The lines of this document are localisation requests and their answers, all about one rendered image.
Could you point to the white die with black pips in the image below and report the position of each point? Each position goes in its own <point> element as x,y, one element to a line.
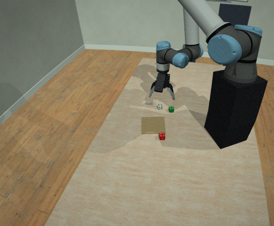
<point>160,106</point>

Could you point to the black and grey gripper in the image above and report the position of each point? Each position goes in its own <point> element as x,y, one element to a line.
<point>166,84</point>

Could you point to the tan flat mat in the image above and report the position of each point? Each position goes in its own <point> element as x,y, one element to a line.
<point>153,125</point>

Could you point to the green die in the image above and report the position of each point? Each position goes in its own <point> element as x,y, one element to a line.
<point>171,109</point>

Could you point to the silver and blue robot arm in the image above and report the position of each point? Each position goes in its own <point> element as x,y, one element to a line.
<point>236,47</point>

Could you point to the red die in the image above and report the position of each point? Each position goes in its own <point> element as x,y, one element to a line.
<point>162,136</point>

